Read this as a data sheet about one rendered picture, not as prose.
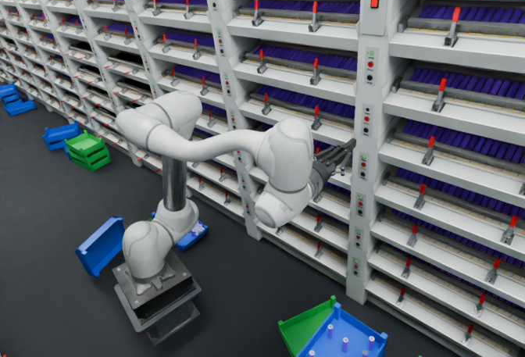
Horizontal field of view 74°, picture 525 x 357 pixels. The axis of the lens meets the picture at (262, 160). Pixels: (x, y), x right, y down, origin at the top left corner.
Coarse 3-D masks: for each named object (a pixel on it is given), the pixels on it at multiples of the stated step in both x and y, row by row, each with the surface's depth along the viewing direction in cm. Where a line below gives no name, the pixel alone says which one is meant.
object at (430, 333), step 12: (192, 192) 254; (216, 204) 236; (276, 240) 204; (312, 264) 189; (336, 276) 180; (372, 300) 168; (396, 312) 160; (420, 324) 153; (432, 336) 151; (456, 348) 145
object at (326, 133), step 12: (252, 84) 165; (240, 96) 161; (240, 108) 162; (252, 108) 159; (276, 108) 154; (264, 120) 156; (276, 120) 149; (300, 120) 143; (324, 120) 139; (312, 132) 137; (324, 132) 135; (336, 132) 133; (348, 132) 131; (336, 144) 133
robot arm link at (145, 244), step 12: (132, 228) 146; (144, 228) 145; (156, 228) 149; (132, 240) 142; (144, 240) 142; (156, 240) 146; (168, 240) 153; (132, 252) 142; (144, 252) 143; (156, 252) 147; (132, 264) 145; (144, 264) 145; (156, 264) 149; (144, 276) 149
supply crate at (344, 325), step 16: (336, 304) 127; (336, 320) 130; (352, 320) 126; (320, 336) 125; (336, 336) 125; (352, 336) 124; (368, 336) 124; (384, 336) 115; (304, 352) 118; (320, 352) 121; (336, 352) 120; (352, 352) 119; (368, 352) 119
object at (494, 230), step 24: (384, 168) 130; (384, 192) 130; (408, 192) 126; (432, 192) 121; (456, 192) 118; (432, 216) 118; (456, 216) 115; (480, 216) 113; (504, 216) 108; (480, 240) 110; (504, 240) 106
